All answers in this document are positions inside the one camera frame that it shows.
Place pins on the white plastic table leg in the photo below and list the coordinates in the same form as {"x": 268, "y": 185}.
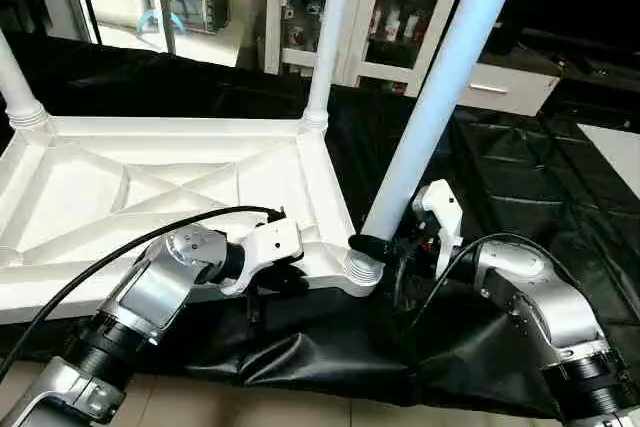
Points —
{"x": 440, "y": 97}
{"x": 20, "y": 77}
{"x": 330, "y": 27}

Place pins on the white plastic table top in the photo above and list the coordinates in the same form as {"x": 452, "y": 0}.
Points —
{"x": 150, "y": 177}

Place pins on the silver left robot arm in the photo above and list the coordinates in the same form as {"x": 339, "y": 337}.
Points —
{"x": 130, "y": 317}

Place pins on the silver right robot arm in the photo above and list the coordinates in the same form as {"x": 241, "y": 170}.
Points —
{"x": 550, "y": 317}

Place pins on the black work mat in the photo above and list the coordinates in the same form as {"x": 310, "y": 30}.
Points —
{"x": 350, "y": 347}

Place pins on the white drawer unit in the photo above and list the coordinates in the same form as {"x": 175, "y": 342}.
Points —
{"x": 500, "y": 92}

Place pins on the white flat board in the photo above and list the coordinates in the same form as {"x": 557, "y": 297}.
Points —
{"x": 618, "y": 152}

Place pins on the white glass door cabinet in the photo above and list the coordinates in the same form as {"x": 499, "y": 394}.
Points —
{"x": 390, "y": 17}

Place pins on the colourful toy box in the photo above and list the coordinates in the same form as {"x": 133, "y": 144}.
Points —
{"x": 190, "y": 2}

